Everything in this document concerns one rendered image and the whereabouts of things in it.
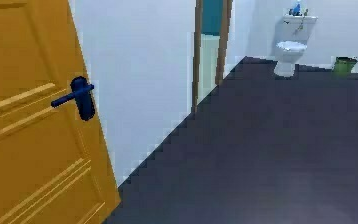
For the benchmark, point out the white toilet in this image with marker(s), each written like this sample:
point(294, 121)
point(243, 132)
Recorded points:
point(292, 43)

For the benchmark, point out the yellow wooden room door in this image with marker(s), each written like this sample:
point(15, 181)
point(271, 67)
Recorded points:
point(27, 140)

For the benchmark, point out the blue spray bottle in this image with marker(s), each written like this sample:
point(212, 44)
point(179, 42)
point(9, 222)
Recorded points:
point(296, 8)

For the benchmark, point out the green waste bin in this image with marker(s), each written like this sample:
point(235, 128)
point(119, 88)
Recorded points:
point(343, 65)

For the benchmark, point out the brown wooden door frame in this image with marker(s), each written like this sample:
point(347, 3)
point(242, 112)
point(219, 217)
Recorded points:
point(197, 53)

